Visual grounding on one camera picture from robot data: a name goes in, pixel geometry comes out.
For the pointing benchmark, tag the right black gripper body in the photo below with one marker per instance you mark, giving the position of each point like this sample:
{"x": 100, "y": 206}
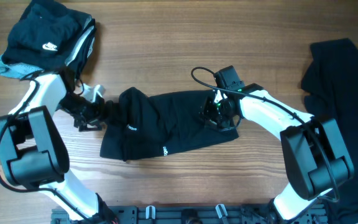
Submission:
{"x": 209, "y": 111}

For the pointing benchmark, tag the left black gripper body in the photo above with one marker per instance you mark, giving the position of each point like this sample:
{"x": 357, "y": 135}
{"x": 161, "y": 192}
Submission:
{"x": 87, "y": 112}

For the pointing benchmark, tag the black polo shirt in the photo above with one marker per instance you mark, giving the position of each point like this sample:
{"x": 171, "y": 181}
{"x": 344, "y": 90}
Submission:
{"x": 141, "y": 126}

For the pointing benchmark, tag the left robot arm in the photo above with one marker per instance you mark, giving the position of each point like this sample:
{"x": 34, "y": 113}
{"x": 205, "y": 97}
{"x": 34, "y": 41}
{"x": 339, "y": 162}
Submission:
{"x": 33, "y": 156}

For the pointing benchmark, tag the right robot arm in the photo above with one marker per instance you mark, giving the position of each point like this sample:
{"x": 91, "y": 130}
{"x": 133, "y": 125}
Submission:
{"x": 316, "y": 158}

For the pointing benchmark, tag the folded black grey-trimmed shirt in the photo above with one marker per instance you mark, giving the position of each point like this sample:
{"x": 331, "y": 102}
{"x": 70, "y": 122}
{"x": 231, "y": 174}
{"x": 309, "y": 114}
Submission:
{"x": 83, "y": 47}

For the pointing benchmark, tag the folded grey garment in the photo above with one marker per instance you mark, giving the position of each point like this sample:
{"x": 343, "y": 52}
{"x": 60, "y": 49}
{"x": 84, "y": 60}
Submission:
{"x": 16, "y": 70}

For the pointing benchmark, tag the folded black Nike garment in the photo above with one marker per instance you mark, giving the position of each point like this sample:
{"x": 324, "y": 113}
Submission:
{"x": 44, "y": 36}

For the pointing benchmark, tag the black shirt pile right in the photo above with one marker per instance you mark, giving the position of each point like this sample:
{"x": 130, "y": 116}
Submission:
{"x": 331, "y": 81}

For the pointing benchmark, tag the right white rail clip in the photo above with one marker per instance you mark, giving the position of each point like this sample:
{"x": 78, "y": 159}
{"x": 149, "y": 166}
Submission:
{"x": 221, "y": 211}

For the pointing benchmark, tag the white rail clip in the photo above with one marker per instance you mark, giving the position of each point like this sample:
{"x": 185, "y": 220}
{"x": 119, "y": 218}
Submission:
{"x": 221, "y": 211}
{"x": 150, "y": 212}

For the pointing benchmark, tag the left white rail clip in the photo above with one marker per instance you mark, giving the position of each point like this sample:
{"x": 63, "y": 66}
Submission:
{"x": 150, "y": 212}

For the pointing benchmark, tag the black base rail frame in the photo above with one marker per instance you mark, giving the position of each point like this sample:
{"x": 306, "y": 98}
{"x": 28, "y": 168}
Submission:
{"x": 197, "y": 214}

